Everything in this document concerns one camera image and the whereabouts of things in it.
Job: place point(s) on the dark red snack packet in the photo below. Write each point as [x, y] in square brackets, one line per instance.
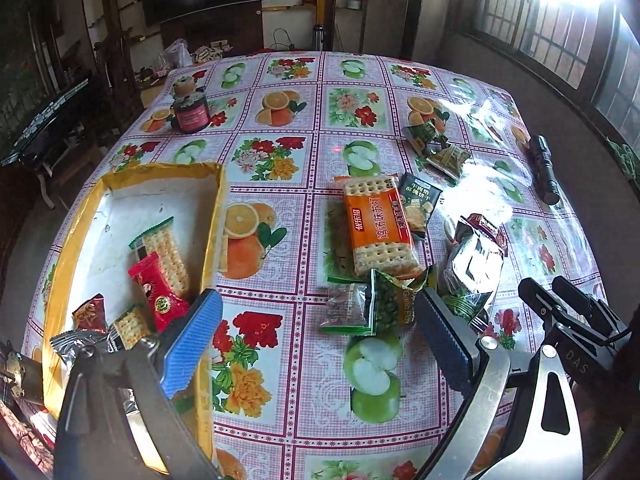
[90, 312]

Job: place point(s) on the brass metal fitting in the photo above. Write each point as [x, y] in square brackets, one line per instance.
[12, 370]

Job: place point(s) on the yellow-edged cardboard tray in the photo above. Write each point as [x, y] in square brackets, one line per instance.
[125, 210]

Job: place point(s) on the dark wooden chair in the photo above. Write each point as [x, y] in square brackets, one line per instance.
[112, 55]

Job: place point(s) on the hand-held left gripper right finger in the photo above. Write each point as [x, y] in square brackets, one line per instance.
[445, 340]

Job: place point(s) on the black flashlight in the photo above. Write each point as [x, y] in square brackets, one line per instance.
[544, 170]

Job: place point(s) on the dark green small snack packet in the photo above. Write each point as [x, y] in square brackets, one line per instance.
[425, 132]

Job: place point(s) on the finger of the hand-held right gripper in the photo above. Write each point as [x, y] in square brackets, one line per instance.
[580, 297]
[537, 295]

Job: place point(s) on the dark green cracker packet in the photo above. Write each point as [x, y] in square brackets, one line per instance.
[422, 200]

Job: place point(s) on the thin green wrapper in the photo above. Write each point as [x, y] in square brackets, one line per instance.
[340, 278]

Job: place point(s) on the silver flask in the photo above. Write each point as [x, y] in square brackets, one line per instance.
[320, 37]

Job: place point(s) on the silver snack packet red top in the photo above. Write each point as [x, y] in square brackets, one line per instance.
[475, 265]

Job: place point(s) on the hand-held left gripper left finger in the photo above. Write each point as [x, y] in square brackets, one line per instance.
[195, 340]

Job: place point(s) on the bright red small snack packet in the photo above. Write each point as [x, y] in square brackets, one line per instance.
[157, 295]

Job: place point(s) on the pile of small boxes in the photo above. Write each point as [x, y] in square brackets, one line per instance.
[212, 52]

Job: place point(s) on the green and yellow snack packet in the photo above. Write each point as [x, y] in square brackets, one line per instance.
[447, 157]

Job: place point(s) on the translucent plastic bag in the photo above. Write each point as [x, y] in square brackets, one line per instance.
[175, 54]

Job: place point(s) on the green-edged clear cracker packet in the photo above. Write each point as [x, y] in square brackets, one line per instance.
[165, 255]

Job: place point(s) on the black side table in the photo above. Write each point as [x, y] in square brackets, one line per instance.
[55, 127]

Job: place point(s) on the dark jar with pink label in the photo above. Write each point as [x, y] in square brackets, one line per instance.
[190, 115]

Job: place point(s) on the floral fruit print tablecloth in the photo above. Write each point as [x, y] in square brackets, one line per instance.
[300, 160]

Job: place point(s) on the green pea snack packet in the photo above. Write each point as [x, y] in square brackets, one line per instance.
[395, 305]

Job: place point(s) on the dark floral wall panel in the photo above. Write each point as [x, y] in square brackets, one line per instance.
[20, 60]

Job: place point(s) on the small clear snack packet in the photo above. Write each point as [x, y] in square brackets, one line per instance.
[345, 310]

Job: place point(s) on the green leafy print snack packet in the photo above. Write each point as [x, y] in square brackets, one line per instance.
[465, 306]

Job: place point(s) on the plain silver foil snack packet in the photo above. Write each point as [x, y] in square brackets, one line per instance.
[75, 344]

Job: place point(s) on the yellow vertical beam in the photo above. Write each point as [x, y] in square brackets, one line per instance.
[325, 0]

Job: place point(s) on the orange cracker packet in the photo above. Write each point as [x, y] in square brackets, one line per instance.
[380, 240]

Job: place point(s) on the barred window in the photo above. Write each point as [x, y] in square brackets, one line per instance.
[540, 25]

